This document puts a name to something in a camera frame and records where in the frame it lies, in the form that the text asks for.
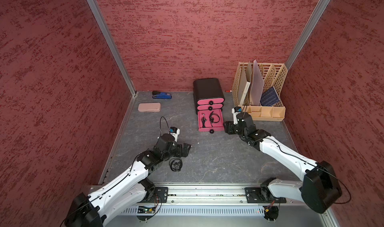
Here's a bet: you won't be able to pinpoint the pink drawer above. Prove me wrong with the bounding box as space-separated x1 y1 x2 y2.
198 109 225 134
197 98 225 105
197 103 223 111

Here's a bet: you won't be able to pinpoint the dark blue notebook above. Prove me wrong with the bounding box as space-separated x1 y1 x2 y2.
260 86 280 106

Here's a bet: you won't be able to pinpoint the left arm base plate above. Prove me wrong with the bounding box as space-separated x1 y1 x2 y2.
142 187 169 204

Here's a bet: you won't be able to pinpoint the white booklet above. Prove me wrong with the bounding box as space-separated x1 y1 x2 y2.
238 80 250 105

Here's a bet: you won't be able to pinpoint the black earphones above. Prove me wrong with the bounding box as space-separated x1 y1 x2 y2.
201 113 207 128
209 111 221 127
169 158 183 172

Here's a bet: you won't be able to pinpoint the aluminium front rail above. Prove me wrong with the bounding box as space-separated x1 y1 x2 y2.
86 183 329 206

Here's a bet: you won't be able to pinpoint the vented metal strip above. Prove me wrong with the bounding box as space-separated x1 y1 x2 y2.
119 207 265 216

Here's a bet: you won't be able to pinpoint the translucent plastic folder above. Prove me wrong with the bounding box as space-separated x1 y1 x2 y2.
250 60 264 106

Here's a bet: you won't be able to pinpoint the pink pencil case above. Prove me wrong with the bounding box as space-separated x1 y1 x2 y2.
138 102 161 112

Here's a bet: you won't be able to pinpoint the beige file organizer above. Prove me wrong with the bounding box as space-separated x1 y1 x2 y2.
232 62 288 122

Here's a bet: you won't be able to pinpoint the black drawer cabinet shell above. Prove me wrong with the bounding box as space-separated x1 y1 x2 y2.
193 78 225 104

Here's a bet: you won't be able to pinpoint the left corner aluminium post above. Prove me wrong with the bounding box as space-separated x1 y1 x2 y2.
86 0 137 98

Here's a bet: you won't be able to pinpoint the right corner aluminium post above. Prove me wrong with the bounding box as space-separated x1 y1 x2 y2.
285 0 331 70

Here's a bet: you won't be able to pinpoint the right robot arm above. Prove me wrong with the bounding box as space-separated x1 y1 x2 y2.
224 112 352 214

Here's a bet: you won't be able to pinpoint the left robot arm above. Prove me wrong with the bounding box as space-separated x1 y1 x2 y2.
61 133 192 227

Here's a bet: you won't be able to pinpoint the corner aluminium post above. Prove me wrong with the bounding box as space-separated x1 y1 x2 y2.
86 0 137 98
285 0 331 70

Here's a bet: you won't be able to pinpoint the blue stapler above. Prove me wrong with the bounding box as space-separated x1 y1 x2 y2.
152 91 172 99

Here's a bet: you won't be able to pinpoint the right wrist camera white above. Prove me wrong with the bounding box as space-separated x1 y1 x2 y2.
232 106 242 125

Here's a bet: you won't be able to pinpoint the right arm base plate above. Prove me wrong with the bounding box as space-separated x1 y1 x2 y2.
245 187 287 204

